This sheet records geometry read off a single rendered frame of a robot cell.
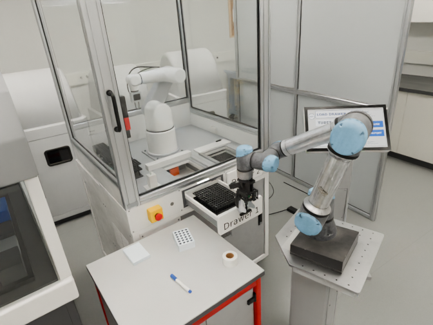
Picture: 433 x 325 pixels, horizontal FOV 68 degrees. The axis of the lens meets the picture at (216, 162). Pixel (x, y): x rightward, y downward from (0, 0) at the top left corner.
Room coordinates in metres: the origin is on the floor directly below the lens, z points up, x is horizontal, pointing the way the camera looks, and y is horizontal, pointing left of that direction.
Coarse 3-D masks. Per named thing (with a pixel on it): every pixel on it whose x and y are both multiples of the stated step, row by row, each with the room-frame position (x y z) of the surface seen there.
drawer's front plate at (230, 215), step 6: (258, 198) 1.42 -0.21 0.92; (258, 204) 1.42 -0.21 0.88; (228, 210) 1.32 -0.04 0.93; (234, 210) 1.32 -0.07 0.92; (252, 210) 1.39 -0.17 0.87; (258, 210) 1.42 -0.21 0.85; (222, 216) 1.28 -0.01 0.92; (228, 216) 1.30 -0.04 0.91; (234, 216) 1.32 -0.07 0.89; (240, 216) 1.35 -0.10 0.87; (252, 216) 1.39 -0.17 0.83; (222, 222) 1.28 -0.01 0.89; (228, 222) 1.30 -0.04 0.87; (240, 222) 1.34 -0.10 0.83; (222, 228) 1.28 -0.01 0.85; (228, 228) 1.30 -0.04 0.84; (222, 234) 1.28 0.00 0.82
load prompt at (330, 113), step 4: (316, 112) 2.03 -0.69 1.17; (320, 112) 2.03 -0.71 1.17; (324, 112) 2.03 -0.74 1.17; (328, 112) 2.02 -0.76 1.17; (332, 112) 2.02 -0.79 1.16; (336, 112) 2.01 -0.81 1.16; (340, 112) 2.01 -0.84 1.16; (344, 112) 2.01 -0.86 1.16; (348, 112) 2.00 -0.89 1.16; (316, 116) 2.02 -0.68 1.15; (320, 116) 2.01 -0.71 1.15; (324, 116) 2.01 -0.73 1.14; (328, 116) 2.01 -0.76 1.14; (332, 116) 2.00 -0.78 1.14; (336, 116) 2.00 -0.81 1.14
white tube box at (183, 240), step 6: (186, 228) 1.37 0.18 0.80; (174, 234) 1.33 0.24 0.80; (180, 234) 1.33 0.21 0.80; (186, 234) 1.32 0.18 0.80; (174, 240) 1.33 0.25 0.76; (180, 240) 1.28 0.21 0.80; (186, 240) 1.28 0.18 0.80; (192, 240) 1.28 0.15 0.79; (180, 246) 1.24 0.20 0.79; (186, 246) 1.25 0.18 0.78; (192, 246) 1.26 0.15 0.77
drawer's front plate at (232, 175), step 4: (228, 172) 1.73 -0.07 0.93; (232, 172) 1.73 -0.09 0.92; (256, 172) 1.85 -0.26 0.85; (260, 172) 1.87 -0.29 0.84; (228, 176) 1.71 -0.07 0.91; (232, 176) 1.73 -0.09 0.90; (236, 176) 1.75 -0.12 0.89; (256, 176) 1.85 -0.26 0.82; (228, 180) 1.71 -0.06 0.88; (236, 180) 1.75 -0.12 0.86
